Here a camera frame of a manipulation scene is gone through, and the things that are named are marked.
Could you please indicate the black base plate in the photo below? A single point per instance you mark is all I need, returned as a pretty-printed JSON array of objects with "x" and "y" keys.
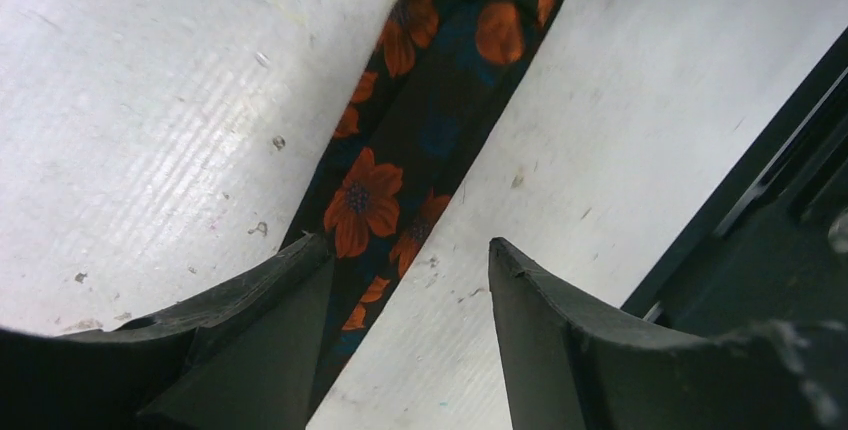
[{"x": 770, "y": 241}]

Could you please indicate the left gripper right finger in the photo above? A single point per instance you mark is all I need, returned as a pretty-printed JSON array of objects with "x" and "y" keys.
[{"x": 572, "y": 361}]

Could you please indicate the black orange floral tie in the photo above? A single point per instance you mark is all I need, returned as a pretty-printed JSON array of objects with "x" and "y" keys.
[{"x": 438, "y": 79}]

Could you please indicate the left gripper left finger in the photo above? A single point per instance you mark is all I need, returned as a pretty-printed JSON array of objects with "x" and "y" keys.
[{"x": 240, "y": 355}]

